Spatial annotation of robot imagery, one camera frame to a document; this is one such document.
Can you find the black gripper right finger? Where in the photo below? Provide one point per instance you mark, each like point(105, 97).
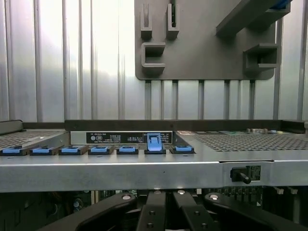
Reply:
point(190, 211)

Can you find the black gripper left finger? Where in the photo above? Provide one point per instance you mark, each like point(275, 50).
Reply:
point(151, 211)

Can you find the black open PC case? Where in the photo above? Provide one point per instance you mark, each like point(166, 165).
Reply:
point(120, 173)

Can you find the blue slot retention clip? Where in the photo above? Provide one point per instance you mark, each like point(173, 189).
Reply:
point(71, 150)
point(10, 151)
point(127, 150)
point(99, 150)
point(183, 149)
point(42, 150)

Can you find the raised blue retention clip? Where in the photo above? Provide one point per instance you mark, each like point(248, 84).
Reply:
point(155, 144)

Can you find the grey parts rack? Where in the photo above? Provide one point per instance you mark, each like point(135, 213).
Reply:
point(204, 55)

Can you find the green RAM stick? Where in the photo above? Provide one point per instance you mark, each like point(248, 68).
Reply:
point(173, 14)

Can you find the hard disk drive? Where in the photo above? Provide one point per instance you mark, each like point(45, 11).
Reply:
point(280, 3)

